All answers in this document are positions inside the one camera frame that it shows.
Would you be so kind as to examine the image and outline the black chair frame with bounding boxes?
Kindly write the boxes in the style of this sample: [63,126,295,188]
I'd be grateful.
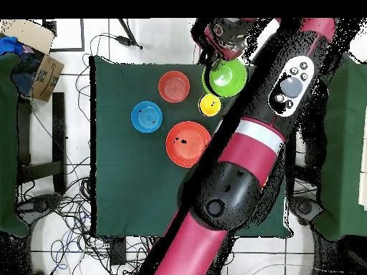
[16,92,67,196]

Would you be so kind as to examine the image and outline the yellow plastic cup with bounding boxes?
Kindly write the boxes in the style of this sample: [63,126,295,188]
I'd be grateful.
[198,93,222,117]

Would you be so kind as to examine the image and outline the green plastic bowl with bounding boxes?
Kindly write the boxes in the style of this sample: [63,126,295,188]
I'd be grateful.
[201,58,248,99]

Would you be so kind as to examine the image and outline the small orange-red ringed bowl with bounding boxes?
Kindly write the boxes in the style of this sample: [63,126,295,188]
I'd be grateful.
[158,70,191,104]

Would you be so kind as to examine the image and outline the dark green table cloth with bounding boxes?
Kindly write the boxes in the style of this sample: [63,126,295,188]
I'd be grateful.
[90,55,296,238]

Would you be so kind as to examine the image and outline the black metal frame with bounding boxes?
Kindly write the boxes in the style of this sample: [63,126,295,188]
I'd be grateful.
[42,18,85,53]

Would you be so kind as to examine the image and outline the small black power box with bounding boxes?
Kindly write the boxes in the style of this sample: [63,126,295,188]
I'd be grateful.
[110,237,127,266]

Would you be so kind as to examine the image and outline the black tripod leg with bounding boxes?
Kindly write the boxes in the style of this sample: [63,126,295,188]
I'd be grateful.
[117,18,143,50]

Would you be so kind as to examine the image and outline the small blue plastic bowl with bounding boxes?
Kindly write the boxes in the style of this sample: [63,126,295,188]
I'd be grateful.
[130,100,163,134]

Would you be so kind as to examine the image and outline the wide orange-red shallow bowl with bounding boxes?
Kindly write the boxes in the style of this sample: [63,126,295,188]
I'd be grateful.
[165,120,212,168]

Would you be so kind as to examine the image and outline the blue cloth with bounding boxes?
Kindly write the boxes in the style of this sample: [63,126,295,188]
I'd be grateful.
[0,36,24,56]

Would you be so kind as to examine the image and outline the black rounded floor base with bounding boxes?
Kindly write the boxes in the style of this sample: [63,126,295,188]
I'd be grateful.
[16,193,61,220]
[289,196,325,227]

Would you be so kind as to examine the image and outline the green cloth covered table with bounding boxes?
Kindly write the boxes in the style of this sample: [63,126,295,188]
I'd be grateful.
[0,52,31,237]
[320,52,367,241]

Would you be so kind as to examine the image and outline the tangle of black cables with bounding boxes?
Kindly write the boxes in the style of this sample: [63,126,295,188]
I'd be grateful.
[16,154,156,275]

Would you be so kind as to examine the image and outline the brown cardboard box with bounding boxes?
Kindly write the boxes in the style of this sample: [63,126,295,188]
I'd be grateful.
[0,19,65,102]

